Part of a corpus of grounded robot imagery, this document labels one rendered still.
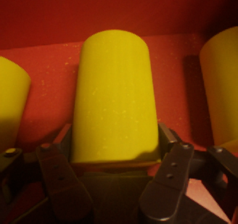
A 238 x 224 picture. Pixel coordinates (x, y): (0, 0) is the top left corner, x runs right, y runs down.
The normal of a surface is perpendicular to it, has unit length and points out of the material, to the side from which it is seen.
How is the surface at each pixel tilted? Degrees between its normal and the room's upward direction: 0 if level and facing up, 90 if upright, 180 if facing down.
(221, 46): 55
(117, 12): 90
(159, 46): 0
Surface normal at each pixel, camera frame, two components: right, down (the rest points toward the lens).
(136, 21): 0.12, 0.90
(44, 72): 0.02, -0.41
